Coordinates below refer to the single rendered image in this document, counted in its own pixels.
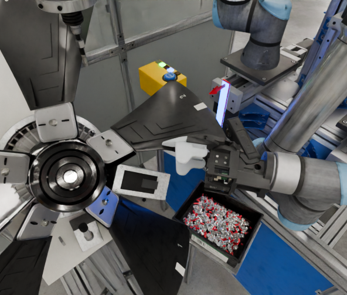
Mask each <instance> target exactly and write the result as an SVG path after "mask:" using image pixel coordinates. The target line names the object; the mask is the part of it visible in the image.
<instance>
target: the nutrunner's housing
mask: <svg viewBox="0 0 347 295"><path fill-rule="evenodd" d="M61 16H62V19H63V23H64V24H65V25H68V26H78V25H80V24H81V23H82V22H83V21H84V18H83V15H82V11H77V12H71V13H61Z"/></svg>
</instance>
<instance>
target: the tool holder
mask: <svg viewBox="0 0 347 295"><path fill-rule="evenodd" d="M96 2H97V0H36V3H37V5H38V8H39V9H41V10H43V11H45V12H50V13H71V12H77V11H82V10H85V9H87V8H90V7H92V6H93V5H94V4H95V3H96Z"/></svg>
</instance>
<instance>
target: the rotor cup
mask: <svg viewBox="0 0 347 295"><path fill-rule="evenodd" d="M64 140H65V141H62V140H57V141H53V142H45V143H42V141H40V142H38V143H37V144H36V145H34V147H33V148H31V150H30V151H29V152H28V153H30V161H29V169H28V175H29V176H28V177H27V182H26V183H25V184H24V185H25V187H26V189H27V190H28V192H29V193H30V194H31V195H32V196H33V197H34V198H35V199H36V200H37V201H38V202H39V203H40V204H41V205H43V206H44V207H46V208H47V209H49V210H52V211H56V212H76V211H80V210H82V209H84V208H86V207H88V206H89V205H91V204H92V203H94V202H95V200H96V199H98V198H99V196H100V194H101V193H102V191H103V190H104V187H105V184H106V179H107V171H106V166H105V163H104V160H103V158H102V157H101V156H100V154H99V153H98V152H97V151H96V150H95V149H94V148H92V147H91V146H89V145H87V144H86V142H85V141H84V140H82V139H80V138H71V139H64ZM60 141H61V142H60ZM29 170H30V171H29ZM70 170H72V171H75V172H76V173H77V180H76V181H75V182H74V183H67V182H66V181H65V180H64V174H65V173H66V172H67V171H70Z"/></svg>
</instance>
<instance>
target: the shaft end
mask: <svg viewBox="0 0 347 295"><path fill-rule="evenodd" d="M64 180H65V181H66V182H67V183H74V182H75V181H76V180H77V173H76V172H75V171H72V170H70V171H67V172H66V173H65V174H64Z"/></svg>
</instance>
